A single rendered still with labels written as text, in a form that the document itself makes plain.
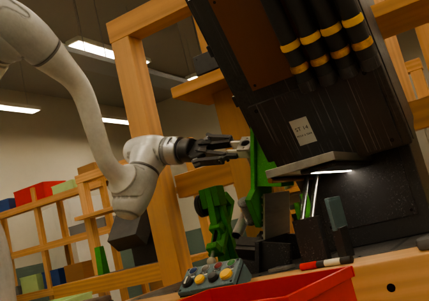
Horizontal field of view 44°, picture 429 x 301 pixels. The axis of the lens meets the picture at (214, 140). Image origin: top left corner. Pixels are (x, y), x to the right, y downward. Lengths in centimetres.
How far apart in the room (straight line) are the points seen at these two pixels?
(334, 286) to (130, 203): 85
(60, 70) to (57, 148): 983
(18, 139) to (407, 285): 988
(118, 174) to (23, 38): 46
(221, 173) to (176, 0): 66
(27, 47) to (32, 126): 959
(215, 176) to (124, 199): 49
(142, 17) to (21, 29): 79
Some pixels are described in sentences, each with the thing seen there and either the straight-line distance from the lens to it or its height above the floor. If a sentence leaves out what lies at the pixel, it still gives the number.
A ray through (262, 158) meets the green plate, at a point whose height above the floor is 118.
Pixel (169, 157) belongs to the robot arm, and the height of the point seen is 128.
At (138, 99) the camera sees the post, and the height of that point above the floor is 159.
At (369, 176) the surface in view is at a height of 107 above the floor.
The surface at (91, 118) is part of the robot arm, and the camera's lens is 152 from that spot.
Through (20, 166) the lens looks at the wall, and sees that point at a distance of 1048.
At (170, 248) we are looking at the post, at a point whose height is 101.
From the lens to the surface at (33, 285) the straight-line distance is 775.
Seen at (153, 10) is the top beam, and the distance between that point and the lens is 209.
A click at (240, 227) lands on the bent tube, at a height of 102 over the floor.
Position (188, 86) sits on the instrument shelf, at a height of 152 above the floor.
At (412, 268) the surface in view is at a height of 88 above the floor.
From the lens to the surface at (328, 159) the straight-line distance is 113.
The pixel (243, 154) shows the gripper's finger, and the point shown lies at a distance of 152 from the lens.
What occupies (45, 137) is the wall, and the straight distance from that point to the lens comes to 1114.
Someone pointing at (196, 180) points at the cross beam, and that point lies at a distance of 200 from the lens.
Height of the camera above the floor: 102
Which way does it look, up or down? 10 degrees up
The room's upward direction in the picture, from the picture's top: 14 degrees counter-clockwise
